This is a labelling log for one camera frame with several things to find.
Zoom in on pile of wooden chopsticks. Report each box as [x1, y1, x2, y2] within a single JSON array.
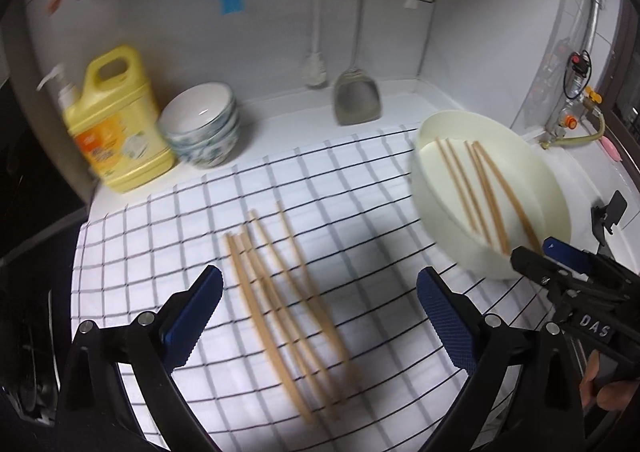
[[224, 201, 361, 425]]

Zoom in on white long-handled dish brush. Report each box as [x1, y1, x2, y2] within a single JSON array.
[[302, 0, 331, 89]]

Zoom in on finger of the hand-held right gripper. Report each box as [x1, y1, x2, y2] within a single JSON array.
[[510, 246, 576, 303], [542, 236, 626, 283]]

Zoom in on white dark-grid checkered cloth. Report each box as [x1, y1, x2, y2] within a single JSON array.
[[70, 124, 556, 452]]

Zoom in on yellowish gas hose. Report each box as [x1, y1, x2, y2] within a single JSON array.
[[540, 112, 607, 150]]

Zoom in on black cable loop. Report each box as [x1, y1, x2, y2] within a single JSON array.
[[564, 52, 593, 100]]

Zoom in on large cream plastic basin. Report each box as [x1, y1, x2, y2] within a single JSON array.
[[410, 110, 573, 281]]

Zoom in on silver metal gas pipe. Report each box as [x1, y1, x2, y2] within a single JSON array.
[[580, 0, 606, 55]]

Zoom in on yellow detergent jug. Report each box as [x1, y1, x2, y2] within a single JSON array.
[[62, 44, 177, 194]]

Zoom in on black gas stove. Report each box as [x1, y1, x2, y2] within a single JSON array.
[[0, 77, 96, 452]]

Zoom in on person's right hand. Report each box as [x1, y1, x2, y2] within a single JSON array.
[[579, 349, 640, 428]]

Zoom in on black plastic bracket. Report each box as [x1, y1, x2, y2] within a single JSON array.
[[590, 189, 628, 258]]

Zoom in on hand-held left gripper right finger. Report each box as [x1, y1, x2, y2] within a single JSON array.
[[416, 267, 586, 452]]

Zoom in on black and red gas valve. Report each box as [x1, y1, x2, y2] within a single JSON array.
[[570, 50, 592, 78]]

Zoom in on pink soap dish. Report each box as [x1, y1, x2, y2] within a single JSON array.
[[600, 134, 623, 162]]

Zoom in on gas regulator with orange knob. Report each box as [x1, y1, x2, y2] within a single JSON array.
[[547, 99, 588, 143]]

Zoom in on metal cooking spatula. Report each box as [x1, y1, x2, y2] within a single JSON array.
[[332, 0, 385, 127]]

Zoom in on blue patterned ceramic bowl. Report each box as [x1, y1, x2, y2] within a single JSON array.
[[159, 82, 237, 138], [177, 139, 242, 169], [172, 129, 241, 158], [167, 119, 240, 148]]

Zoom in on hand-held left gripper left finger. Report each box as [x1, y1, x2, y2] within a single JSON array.
[[59, 264, 224, 452]]

